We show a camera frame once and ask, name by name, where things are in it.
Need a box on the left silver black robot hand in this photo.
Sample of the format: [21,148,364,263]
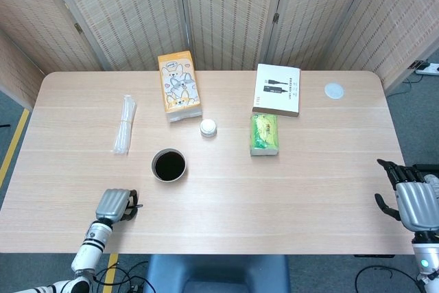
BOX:
[95,188,141,222]

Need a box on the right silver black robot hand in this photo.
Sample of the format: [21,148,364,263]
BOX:
[374,159,439,233]

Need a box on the cup of black coffee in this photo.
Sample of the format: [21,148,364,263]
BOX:
[151,148,189,183]

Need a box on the yellow floor tape strip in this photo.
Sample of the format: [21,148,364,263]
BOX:
[0,108,31,187]
[102,253,119,293]

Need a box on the bundle of clear straws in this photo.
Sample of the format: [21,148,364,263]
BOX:
[113,94,138,156]

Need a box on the small white round jar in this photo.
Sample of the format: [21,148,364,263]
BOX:
[200,118,217,139]

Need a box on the dark blue chair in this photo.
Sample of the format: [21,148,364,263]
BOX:
[143,254,292,293]

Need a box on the orange corgi tissue pack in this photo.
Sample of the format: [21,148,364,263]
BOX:
[157,50,203,124]

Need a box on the white power strip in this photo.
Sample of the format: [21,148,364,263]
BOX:
[410,60,439,77]

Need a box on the round white table grommet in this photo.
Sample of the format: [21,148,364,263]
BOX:
[324,82,346,100]

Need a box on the green tissue pack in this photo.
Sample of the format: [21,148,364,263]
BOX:
[250,113,281,157]

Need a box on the bamboo folding screen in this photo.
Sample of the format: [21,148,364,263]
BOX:
[0,0,439,112]

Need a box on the black looped floor cable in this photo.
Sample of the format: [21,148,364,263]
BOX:
[355,265,423,293]

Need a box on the black floor cables tangle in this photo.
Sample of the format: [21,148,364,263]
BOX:
[86,261,149,293]

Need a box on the black power strip cable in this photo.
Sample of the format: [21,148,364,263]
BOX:
[387,73,426,97]

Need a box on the white cable product box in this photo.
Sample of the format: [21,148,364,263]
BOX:
[252,63,302,118]

